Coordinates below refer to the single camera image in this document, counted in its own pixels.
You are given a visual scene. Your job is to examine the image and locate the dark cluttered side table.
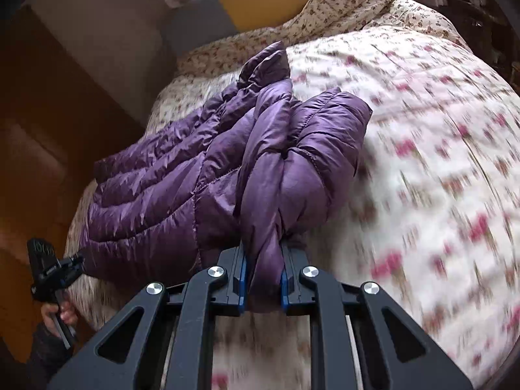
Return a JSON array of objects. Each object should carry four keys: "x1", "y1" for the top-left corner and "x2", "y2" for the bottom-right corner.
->
[{"x1": 439, "y1": 0, "x2": 519, "y2": 92}]

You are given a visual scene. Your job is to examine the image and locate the floral rose quilt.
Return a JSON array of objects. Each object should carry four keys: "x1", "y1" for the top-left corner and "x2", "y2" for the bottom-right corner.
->
[{"x1": 64, "y1": 25, "x2": 520, "y2": 390}]

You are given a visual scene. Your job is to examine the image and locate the person left hand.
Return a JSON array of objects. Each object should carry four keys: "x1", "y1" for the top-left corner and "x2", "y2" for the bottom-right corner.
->
[{"x1": 41, "y1": 300, "x2": 78, "y2": 337}]

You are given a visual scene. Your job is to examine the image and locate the purple down jacket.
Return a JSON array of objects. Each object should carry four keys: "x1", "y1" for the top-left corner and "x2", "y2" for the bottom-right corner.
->
[{"x1": 78, "y1": 42, "x2": 372, "y2": 310}]

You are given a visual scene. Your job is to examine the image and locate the grey yellow blue headboard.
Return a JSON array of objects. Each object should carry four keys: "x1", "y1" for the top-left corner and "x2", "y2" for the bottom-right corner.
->
[{"x1": 161, "y1": 0, "x2": 308, "y2": 57}]

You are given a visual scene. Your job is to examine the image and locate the small floral beige blanket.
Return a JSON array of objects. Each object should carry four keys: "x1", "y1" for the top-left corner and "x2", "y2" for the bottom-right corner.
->
[{"x1": 177, "y1": 0, "x2": 470, "y2": 77}]

